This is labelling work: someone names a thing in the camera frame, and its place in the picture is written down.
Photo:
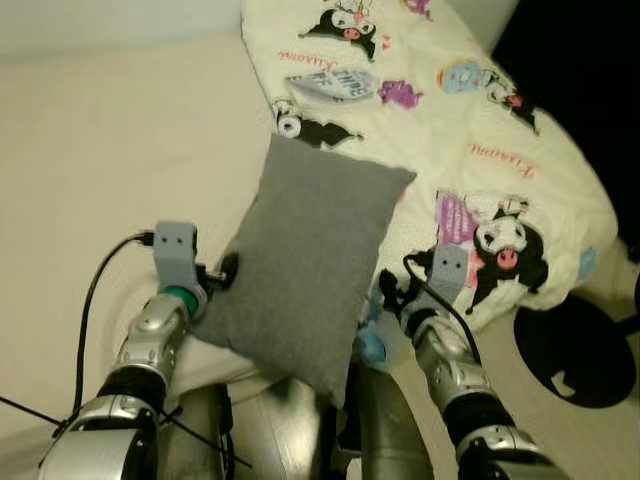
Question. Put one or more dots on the bed with cream sheet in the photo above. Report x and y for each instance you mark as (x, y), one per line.
(120, 150)

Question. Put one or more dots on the silver right robot leg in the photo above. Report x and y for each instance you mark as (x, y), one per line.
(395, 430)

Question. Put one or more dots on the cream cartoon print quilt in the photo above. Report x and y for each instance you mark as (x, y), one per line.
(450, 130)

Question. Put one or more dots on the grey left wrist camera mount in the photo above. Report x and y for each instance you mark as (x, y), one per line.
(175, 250)

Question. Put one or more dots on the silver left robot leg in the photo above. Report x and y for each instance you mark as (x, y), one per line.
(280, 440)

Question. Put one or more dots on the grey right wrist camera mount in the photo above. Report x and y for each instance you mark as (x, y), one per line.
(448, 270)

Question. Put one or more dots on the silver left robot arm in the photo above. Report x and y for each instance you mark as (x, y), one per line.
(150, 345)

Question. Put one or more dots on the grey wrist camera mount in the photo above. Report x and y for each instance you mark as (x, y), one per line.
(175, 250)
(448, 270)

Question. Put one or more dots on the grey square pillow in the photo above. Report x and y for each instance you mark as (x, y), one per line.
(300, 260)

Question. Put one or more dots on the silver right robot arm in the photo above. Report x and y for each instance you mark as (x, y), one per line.
(450, 360)

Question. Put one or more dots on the silver robot leg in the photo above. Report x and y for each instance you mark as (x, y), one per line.
(395, 430)
(280, 440)

